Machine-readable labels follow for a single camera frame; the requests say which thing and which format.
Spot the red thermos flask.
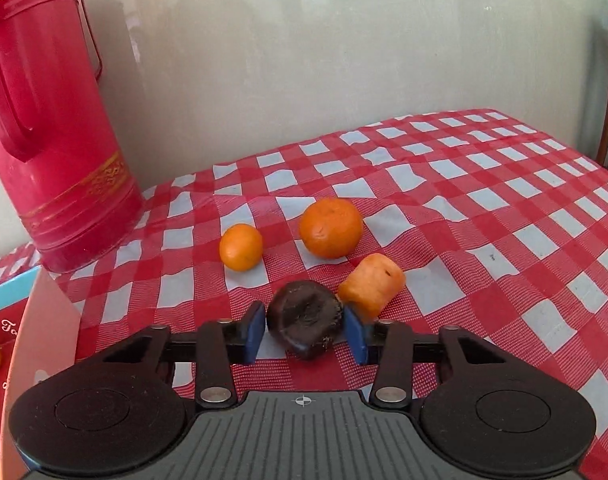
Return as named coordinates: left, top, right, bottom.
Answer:
left=0, top=0, right=144, bottom=273

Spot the orange carrot chunk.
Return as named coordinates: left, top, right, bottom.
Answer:
left=336, top=254, right=406, bottom=323

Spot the colourful cardboard box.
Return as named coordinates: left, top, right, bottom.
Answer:
left=0, top=266, right=80, bottom=479

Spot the small orange mandarin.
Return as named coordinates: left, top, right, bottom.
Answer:
left=218, top=223, right=264, bottom=272

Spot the large orange mandarin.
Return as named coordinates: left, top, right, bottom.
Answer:
left=298, top=198, right=363, bottom=259

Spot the dark mangosteen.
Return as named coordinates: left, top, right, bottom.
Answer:
left=266, top=280, right=344, bottom=360

